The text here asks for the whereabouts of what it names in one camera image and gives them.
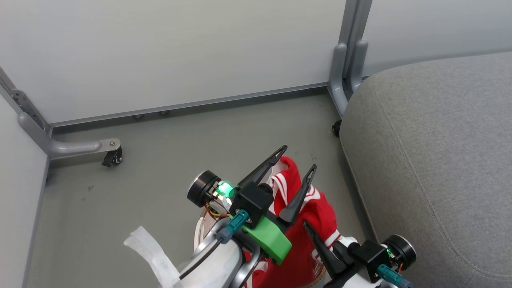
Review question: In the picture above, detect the white fabric strap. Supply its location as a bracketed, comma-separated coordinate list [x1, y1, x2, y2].
[124, 226, 181, 288]

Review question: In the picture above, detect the grey fabric sofa seat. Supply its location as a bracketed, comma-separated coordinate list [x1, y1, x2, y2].
[339, 51, 512, 288]

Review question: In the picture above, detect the grey metal partition post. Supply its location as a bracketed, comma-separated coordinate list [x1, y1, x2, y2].
[328, 0, 373, 118]

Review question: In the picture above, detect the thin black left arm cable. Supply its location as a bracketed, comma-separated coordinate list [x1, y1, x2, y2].
[179, 238, 224, 280]

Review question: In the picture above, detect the teal left cable connector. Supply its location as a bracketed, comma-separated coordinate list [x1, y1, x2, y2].
[218, 211, 249, 244]

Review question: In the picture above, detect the teal right cable connector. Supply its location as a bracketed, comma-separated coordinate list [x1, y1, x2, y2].
[377, 264, 412, 288]

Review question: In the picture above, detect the red clothing with white stripes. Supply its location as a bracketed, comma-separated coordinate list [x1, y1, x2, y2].
[244, 155, 340, 288]

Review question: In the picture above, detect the cream laundry basket brown rim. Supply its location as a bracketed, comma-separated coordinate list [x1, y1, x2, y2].
[194, 208, 326, 288]

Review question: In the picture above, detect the grey metal partition rail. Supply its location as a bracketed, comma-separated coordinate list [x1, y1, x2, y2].
[50, 82, 330, 128]

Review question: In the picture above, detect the teal cable connector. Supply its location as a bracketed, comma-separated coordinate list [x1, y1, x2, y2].
[377, 264, 412, 288]
[218, 211, 249, 244]

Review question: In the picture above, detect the grey metal partition leg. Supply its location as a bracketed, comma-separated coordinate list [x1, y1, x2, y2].
[0, 66, 122, 160]

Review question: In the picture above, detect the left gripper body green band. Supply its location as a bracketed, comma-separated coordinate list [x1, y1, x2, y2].
[187, 171, 292, 264]

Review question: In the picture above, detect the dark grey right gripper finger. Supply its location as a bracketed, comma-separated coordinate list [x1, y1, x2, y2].
[303, 221, 346, 278]

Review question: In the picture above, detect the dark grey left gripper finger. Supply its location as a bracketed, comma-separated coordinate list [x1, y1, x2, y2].
[238, 145, 288, 189]
[279, 164, 317, 224]

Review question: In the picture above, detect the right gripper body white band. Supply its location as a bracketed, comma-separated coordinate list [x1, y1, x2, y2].
[334, 235, 416, 280]

